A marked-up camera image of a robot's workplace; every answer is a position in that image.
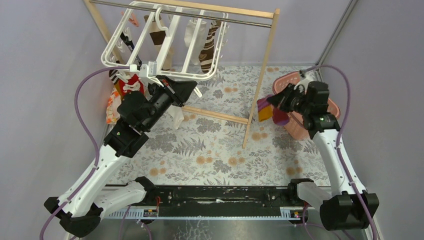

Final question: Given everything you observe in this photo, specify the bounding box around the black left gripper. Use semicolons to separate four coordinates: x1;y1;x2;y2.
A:
141;75;197;132

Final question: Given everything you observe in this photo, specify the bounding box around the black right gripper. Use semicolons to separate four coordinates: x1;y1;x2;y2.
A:
267;83;312;116

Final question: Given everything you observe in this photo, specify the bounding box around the purple orange sock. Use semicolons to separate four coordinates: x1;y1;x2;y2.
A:
256;95;290;127

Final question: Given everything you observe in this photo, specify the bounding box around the white plastic clip hanger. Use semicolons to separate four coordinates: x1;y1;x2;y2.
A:
100;0;230;82

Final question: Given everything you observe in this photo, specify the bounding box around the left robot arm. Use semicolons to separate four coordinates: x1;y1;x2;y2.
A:
44;75;198;238

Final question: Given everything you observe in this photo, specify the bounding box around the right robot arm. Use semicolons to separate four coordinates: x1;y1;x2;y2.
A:
266;81;380;231

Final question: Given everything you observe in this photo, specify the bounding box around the pink laundry basket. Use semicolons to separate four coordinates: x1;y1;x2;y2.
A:
272;71;341;140

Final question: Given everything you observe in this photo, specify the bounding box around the brown white striped sock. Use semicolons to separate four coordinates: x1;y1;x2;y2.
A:
198;20;222;73

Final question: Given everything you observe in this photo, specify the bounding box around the red sock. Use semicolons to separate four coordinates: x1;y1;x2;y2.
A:
118;74;145;97

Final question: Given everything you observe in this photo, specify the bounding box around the black blue sock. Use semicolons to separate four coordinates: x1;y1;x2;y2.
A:
120;27;142;67

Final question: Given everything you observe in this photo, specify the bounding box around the floral table mat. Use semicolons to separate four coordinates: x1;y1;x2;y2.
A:
108;65;330;187

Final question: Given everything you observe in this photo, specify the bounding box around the brown cream striped sock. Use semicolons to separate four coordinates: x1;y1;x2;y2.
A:
148;18;174;71

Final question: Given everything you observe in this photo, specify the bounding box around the orange floral cloth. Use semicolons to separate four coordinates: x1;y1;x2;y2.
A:
106;88;122;125

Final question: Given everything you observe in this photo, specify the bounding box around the yellow brown striped sock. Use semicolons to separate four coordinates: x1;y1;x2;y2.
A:
108;69;124;98

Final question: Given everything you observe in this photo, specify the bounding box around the pink sock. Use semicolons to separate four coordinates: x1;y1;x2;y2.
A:
121;11;140;28

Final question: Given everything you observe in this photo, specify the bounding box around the wooden clothes rack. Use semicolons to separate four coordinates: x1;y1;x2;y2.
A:
82;0;281;150

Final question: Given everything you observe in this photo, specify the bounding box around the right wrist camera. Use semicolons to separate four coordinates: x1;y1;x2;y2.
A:
294;75;315;94

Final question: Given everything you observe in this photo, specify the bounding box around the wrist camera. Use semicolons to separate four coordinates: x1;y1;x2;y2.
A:
294;75;315;94
129;61;164;87

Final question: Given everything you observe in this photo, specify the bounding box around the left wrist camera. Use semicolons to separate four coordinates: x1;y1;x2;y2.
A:
129;61;164;87

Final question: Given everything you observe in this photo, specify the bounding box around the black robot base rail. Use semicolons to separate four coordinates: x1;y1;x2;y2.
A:
109;185;305;222

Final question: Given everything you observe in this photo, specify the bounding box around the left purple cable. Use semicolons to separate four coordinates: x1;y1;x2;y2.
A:
39;66;138;240

